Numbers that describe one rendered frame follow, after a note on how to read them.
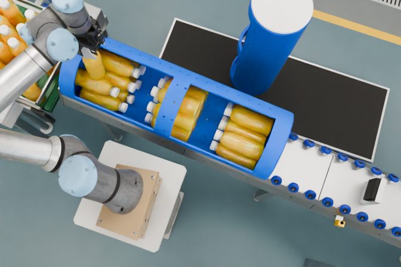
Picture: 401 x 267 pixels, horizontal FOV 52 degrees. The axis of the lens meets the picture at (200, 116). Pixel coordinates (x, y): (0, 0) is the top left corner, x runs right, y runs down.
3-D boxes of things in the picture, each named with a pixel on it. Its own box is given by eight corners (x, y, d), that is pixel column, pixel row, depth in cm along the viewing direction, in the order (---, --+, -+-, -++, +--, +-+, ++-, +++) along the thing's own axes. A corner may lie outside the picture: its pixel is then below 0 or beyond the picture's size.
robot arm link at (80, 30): (58, 22, 119) (71, 0, 122) (62, 30, 124) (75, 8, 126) (81, 32, 119) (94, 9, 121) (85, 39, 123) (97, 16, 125)
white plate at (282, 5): (315, -19, 187) (314, -17, 188) (254, -27, 187) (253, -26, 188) (311, 36, 179) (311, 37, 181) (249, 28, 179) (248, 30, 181)
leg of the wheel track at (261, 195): (259, 202, 263) (282, 195, 202) (251, 199, 263) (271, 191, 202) (262, 193, 264) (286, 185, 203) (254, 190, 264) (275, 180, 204)
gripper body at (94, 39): (97, 57, 134) (88, 40, 123) (74, 47, 135) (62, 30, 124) (108, 37, 136) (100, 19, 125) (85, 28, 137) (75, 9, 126)
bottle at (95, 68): (96, 84, 160) (88, 64, 143) (84, 72, 161) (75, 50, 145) (110, 73, 162) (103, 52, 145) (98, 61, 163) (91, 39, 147)
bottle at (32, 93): (31, 89, 183) (15, 75, 166) (47, 90, 183) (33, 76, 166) (28, 104, 181) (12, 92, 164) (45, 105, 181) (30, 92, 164)
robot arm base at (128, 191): (128, 222, 131) (104, 216, 124) (104, 203, 142) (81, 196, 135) (150, 180, 133) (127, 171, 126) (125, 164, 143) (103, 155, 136)
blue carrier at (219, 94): (260, 183, 171) (273, 177, 144) (71, 103, 177) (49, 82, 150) (283, 122, 178) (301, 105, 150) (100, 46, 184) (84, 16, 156)
